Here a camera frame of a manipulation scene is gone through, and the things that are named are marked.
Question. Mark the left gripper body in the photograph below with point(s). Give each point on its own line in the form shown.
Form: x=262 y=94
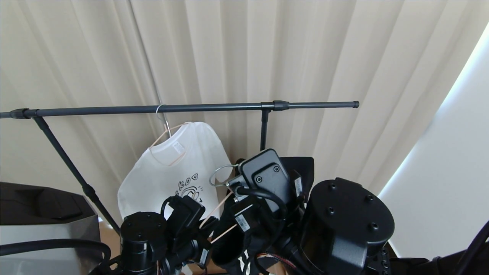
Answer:
x=187 y=256

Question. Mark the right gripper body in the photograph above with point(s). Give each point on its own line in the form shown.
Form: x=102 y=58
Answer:
x=263 y=233

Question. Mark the pink clothes hanger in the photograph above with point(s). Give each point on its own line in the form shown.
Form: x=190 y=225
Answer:
x=216 y=210
x=167 y=131

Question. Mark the black garment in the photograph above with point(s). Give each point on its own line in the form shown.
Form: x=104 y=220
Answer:
x=303 y=168

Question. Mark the white printed t-shirt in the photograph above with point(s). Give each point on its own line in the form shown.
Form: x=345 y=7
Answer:
x=153 y=183

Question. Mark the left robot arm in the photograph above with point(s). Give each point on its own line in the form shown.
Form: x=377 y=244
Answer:
x=141 y=236

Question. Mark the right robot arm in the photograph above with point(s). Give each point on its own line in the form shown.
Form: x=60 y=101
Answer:
x=344 y=221

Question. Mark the black clothes rack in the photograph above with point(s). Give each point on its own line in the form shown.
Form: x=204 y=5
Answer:
x=114 y=110

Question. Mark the beige curtain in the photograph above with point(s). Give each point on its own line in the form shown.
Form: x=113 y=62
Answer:
x=305 y=49

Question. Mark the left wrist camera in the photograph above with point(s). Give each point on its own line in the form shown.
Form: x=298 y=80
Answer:
x=185 y=212

